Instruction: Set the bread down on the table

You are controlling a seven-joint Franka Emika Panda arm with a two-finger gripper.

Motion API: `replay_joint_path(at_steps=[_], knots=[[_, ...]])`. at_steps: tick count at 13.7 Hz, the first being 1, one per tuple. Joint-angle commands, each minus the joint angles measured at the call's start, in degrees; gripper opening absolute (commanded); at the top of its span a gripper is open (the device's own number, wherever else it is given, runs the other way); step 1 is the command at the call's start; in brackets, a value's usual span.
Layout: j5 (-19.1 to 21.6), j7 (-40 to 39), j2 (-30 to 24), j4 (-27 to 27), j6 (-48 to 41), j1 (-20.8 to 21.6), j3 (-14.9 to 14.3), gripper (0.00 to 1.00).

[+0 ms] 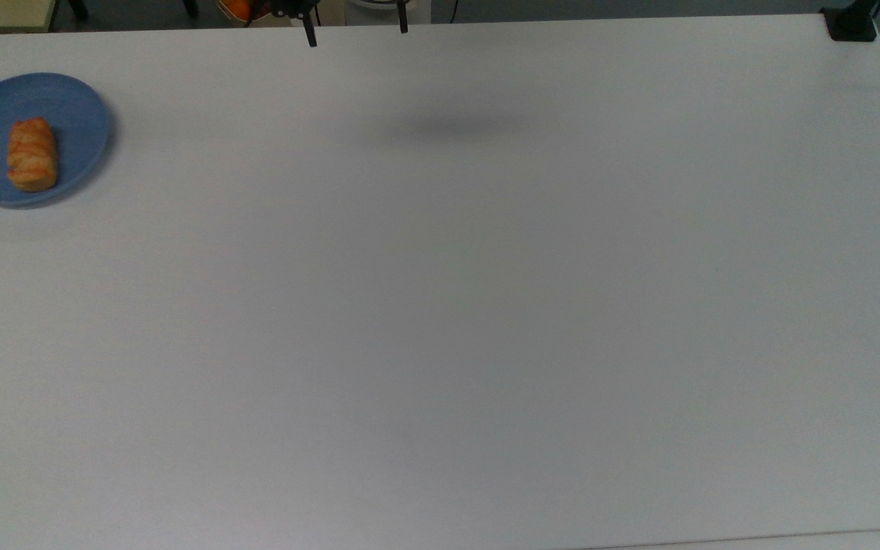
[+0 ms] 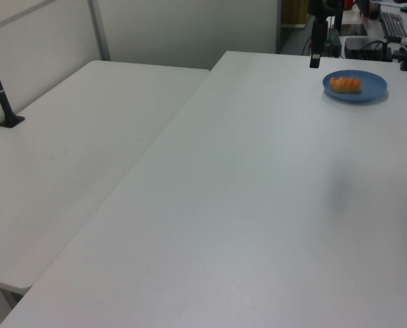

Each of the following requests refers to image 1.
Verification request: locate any blue round plate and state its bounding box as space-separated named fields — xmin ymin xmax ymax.
xmin=0 ymin=72 xmax=112 ymax=207

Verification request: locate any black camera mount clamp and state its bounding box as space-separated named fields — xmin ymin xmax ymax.
xmin=820 ymin=0 xmax=879 ymax=42

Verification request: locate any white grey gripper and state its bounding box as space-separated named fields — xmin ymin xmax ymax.
xmin=270 ymin=0 xmax=409 ymax=48

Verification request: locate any golden brown bread pastry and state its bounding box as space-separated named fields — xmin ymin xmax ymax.
xmin=6 ymin=117 xmax=60 ymax=193

